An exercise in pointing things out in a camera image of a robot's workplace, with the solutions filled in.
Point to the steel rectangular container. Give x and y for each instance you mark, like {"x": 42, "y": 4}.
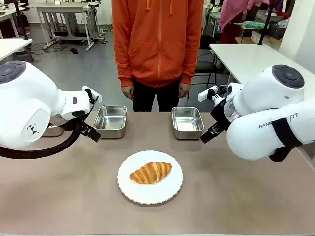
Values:
{"x": 187, "y": 121}
{"x": 54, "y": 129}
{"x": 110, "y": 120}

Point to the white floor power strip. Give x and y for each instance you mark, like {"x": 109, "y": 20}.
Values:
{"x": 48, "y": 47}

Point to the black floor pedal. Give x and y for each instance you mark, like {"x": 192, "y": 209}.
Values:
{"x": 73, "y": 50}

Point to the dark plastic crate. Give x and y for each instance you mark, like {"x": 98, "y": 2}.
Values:
{"x": 277, "y": 32}

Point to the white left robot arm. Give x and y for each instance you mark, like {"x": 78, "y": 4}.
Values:
{"x": 24, "y": 103}

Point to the large white side table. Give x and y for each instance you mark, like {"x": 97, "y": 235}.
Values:
{"x": 241, "y": 59}

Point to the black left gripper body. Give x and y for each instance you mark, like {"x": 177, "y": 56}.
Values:
{"x": 84, "y": 127}

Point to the green bristle mat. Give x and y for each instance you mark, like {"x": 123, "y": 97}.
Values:
{"x": 252, "y": 24}

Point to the person's black trousers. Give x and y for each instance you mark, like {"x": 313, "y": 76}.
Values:
{"x": 157, "y": 98}

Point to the black camera stand pole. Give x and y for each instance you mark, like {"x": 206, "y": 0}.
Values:
{"x": 265, "y": 24}
{"x": 22, "y": 22}

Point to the person's right forearm orange sleeve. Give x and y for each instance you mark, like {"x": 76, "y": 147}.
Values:
{"x": 124, "y": 66}

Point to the person's right hand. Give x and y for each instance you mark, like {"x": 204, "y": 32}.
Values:
{"x": 127, "y": 92}

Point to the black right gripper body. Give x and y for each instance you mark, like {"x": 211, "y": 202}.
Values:
{"x": 220, "y": 115}

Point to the black chair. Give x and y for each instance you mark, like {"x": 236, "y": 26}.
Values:
{"x": 206, "y": 64}

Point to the person's left forearm orange sleeve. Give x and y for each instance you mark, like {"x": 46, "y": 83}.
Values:
{"x": 190, "y": 65}

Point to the grey workshop desk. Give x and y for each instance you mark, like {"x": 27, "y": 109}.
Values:
{"x": 64, "y": 7}

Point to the pink hanging cloth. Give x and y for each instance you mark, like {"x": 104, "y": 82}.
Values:
{"x": 233, "y": 12}

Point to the person's left hand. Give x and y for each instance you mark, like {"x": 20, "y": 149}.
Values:
{"x": 184, "y": 89}

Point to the small white side table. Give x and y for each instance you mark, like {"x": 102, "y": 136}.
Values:
{"x": 13, "y": 48}

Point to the person's orange hoodie torso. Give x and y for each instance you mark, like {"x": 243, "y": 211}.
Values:
{"x": 157, "y": 41}

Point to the golden brown croissant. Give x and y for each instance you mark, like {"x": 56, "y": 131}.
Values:
{"x": 150, "y": 173}

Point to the white scalloped plate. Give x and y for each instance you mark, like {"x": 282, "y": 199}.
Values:
{"x": 150, "y": 193}

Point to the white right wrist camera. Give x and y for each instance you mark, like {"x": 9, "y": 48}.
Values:
{"x": 205, "y": 94}

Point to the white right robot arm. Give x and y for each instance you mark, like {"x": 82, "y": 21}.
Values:
{"x": 261, "y": 98}

